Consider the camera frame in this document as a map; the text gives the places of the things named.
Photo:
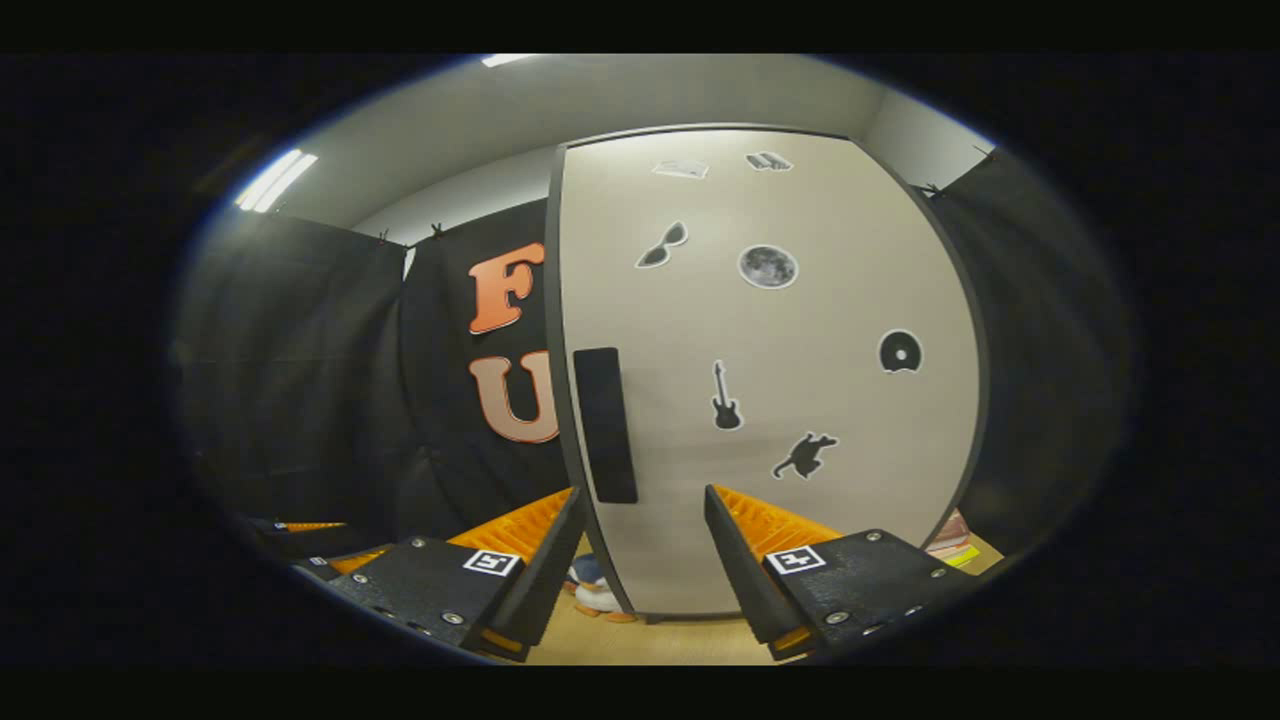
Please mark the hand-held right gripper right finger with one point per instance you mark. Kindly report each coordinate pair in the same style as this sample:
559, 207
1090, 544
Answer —
745, 580

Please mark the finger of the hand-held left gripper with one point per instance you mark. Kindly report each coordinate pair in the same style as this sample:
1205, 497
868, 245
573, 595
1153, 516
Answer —
300, 528
355, 560

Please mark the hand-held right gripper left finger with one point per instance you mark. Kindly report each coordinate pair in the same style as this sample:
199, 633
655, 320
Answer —
545, 580

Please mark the white cabinet door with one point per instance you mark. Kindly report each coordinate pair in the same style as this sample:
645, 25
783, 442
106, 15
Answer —
800, 380

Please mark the dark grey cabinet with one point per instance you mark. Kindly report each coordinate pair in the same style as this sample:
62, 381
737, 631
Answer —
552, 300

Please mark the small penguin toy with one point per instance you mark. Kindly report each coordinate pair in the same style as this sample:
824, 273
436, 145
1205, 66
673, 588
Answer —
597, 595

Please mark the black backdrop cloth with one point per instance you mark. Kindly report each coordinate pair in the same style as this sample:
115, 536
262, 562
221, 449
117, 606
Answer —
300, 380

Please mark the long ceiling light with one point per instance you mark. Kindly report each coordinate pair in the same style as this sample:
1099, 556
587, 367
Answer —
275, 180
508, 59

